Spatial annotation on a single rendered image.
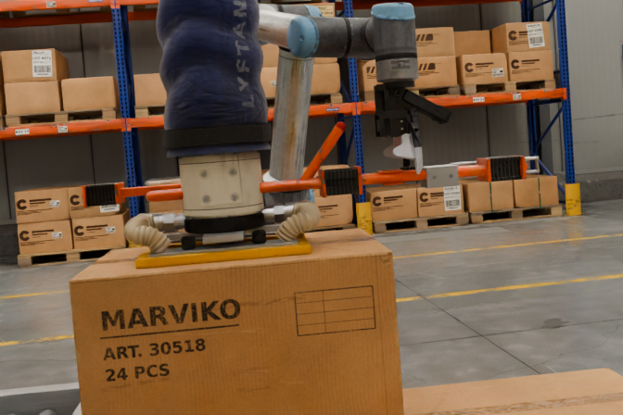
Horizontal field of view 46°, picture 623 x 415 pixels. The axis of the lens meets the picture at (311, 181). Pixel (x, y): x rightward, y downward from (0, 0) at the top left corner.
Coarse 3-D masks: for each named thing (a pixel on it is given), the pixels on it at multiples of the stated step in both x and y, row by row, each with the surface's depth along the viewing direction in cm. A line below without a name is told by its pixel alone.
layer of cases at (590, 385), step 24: (456, 384) 179; (480, 384) 177; (504, 384) 176; (528, 384) 175; (552, 384) 174; (576, 384) 172; (600, 384) 171; (408, 408) 166; (432, 408) 165; (456, 408) 164; (480, 408) 162; (504, 408) 161; (528, 408) 160; (552, 408) 159; (576, 408) 158; (600, 408) 157
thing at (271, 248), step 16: (192, 240) 144; (256, 240) 145; (272, 240) 149; (304, 240) 149; (144, 256) 143; (160, 256) 141; (176, 256) 140; (192, 256) 140; (208, 256) 141; (224, 256) 141; (240, 256) 141; (256, 256) 141; (272, 256) 141
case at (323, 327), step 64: (128, 256) 159; (320, 256) 139; (384, 256) 138; (128, 320) 134; (192, 320) 135; (256, 320) 136; (320, 320) 137; (384, 320) 138; (128, 384) 135; (192, 384) 136; (256, 384) 137; (320, 384) 138; (384, 384) 139
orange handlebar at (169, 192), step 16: (368, 176) 154; (384, 176) 154; (400, 176) 154; (416, 176) 154; (464, 176) 156; (128, 192) 178; (144, 192) 178; (160, 192) 151; (176, 192) 151; (272, 192) 153
